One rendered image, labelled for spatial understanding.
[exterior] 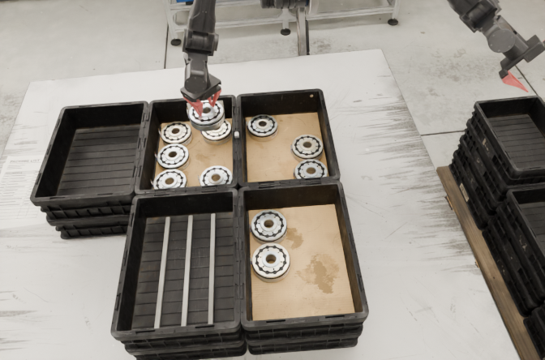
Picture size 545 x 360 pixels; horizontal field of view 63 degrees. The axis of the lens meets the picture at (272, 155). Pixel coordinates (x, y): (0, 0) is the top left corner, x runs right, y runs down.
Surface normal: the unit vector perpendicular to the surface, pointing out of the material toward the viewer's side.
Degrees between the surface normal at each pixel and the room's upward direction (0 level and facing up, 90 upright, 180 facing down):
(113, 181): 0
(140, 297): 0
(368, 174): 0
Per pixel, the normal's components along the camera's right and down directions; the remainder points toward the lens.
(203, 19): 0.11, 0.74
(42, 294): -0.04, -0.65
